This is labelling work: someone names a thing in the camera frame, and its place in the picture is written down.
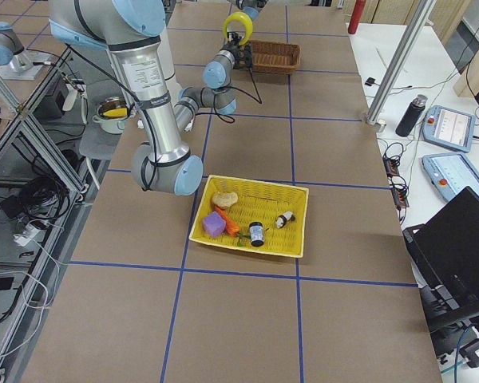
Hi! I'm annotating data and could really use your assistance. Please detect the red bottle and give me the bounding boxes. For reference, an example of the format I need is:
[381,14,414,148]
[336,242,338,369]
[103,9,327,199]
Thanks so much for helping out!
[348,0,366,35]

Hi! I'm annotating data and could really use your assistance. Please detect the white power adapter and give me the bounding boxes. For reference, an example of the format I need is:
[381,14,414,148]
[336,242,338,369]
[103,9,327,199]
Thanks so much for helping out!
[13,223,41,247]

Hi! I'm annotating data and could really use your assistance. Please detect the black water bottle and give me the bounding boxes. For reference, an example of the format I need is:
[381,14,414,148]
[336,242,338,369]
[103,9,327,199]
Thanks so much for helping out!
[395,94,428,137]

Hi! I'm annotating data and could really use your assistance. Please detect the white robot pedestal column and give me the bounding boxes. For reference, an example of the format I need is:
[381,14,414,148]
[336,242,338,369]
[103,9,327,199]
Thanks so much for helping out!
[159,0,176,81]

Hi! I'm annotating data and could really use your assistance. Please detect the purple foam cube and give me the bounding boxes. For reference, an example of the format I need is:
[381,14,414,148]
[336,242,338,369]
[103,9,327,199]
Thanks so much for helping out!
[202,211,226,239]

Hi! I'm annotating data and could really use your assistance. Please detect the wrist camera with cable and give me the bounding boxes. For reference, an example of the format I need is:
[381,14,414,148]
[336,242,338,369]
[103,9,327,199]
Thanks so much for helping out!
[238,43,263,105]

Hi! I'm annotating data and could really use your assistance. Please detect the black orange power strip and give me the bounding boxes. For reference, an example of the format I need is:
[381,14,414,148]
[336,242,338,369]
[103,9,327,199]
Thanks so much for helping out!
[383,156,409,210]

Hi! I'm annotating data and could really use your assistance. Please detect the small dark labelled jar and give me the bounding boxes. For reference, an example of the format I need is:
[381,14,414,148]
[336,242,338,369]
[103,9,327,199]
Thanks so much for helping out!
[249,222,265,247]

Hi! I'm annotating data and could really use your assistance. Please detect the steel pot with corn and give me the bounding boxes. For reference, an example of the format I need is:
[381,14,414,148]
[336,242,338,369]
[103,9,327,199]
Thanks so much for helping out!
[92,97,129,135]

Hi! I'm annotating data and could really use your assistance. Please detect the black laptop on stand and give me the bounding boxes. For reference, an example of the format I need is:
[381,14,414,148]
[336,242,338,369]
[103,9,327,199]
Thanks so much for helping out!
[403,187,479,331]

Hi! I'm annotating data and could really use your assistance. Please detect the yellow tape roll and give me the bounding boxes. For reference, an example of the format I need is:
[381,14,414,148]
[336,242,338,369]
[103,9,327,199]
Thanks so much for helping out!
[222,11,253,45]

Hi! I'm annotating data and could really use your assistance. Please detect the brown wicker basket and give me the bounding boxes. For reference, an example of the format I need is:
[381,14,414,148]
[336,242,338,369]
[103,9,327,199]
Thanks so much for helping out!
[247,40,301,75]

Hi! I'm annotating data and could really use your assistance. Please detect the blue teach pendant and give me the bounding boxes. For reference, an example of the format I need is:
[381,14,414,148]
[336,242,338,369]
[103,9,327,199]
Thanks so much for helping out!
[422,105,476,153]
[422,152,479,202]

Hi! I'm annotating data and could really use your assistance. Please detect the black white panda figurine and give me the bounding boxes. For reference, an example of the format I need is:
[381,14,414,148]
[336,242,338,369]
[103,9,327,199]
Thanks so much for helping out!
[275,211,295,229]

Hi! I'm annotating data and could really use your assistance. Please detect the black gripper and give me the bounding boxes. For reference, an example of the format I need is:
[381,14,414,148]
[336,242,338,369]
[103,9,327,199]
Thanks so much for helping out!
[227,32,243,51]

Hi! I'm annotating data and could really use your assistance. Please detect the aluminium frame post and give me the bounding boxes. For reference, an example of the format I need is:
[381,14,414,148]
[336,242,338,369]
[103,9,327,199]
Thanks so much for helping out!
[365,0,436,132]

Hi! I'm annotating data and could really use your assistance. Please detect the bread roll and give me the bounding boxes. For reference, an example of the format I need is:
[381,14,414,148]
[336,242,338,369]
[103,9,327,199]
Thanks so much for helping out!
[212,191,239,210]

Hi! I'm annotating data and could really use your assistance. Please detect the upper blue teach pendant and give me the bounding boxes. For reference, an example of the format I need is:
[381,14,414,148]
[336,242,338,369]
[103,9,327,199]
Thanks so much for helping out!
[422,105,476,153]

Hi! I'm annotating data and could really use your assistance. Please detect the lower blue teach pendant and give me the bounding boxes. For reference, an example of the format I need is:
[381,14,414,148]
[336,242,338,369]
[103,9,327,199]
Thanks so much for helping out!
[422,152,479,202]

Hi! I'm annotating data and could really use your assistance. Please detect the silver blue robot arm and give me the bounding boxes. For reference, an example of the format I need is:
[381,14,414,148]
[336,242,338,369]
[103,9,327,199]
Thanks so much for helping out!
[49,1,266,195]
[0,22,41,81]

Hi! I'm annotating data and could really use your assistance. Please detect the orange toy carrot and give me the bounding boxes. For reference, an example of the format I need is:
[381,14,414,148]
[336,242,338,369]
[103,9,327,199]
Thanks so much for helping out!
[215,207,240,237]

